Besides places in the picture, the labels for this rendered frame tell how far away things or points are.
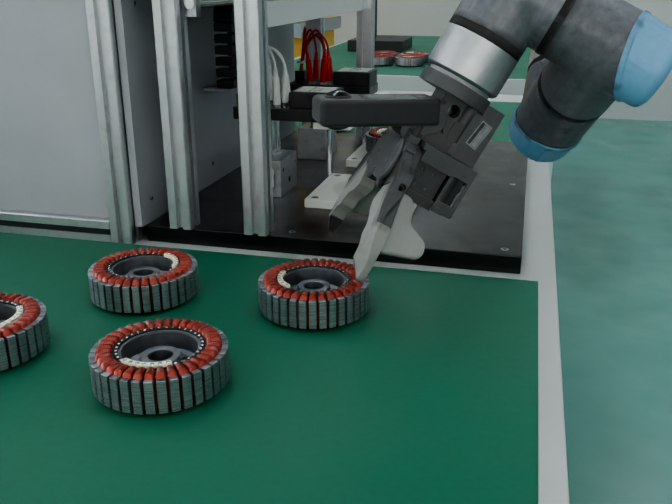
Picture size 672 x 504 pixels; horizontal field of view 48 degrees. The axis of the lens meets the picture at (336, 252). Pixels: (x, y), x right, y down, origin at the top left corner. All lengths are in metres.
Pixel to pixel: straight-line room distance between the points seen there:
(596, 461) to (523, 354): 1.24
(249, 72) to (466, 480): 0.54
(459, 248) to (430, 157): 0.21
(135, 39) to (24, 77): 0.15
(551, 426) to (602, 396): 1.58
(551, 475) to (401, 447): 0.10
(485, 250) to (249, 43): 0.36
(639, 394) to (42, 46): 1.76
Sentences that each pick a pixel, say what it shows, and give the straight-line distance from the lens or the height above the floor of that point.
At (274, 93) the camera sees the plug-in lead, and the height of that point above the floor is 0.92.
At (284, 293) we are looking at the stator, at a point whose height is 0.79.
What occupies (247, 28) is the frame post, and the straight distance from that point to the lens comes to 0.88.
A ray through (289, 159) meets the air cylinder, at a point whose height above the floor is 0.82.
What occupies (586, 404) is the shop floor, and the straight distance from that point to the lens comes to 2.13.
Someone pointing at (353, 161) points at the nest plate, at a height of 0.78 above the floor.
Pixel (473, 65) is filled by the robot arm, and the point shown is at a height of 0.99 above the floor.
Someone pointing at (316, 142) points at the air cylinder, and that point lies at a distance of 1.30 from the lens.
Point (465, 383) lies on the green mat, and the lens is 0.64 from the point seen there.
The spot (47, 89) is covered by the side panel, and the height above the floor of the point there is 0.94.
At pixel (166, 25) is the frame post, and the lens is 0.92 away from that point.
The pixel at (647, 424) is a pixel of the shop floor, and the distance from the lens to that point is 2.10.
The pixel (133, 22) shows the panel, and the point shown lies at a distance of 0.96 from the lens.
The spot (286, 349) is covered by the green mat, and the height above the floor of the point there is 0.75.
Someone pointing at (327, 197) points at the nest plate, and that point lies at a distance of 1.04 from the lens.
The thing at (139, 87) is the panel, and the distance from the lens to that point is 0.96.
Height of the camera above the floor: 1.07
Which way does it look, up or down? 20 degrees down
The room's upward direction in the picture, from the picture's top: straight up
